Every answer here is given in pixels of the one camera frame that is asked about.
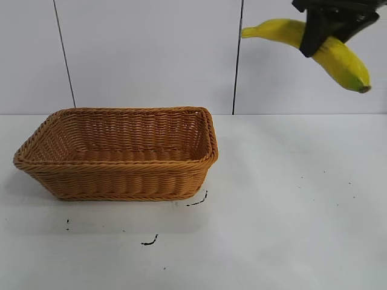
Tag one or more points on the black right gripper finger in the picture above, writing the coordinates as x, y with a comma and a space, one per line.
316, 33
352, 25

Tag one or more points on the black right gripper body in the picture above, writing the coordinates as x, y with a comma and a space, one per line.
338, 5

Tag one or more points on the yellow banana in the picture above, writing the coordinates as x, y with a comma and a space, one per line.
347, 65

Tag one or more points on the brown woven wicker basket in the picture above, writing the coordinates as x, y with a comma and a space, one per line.
121, 181

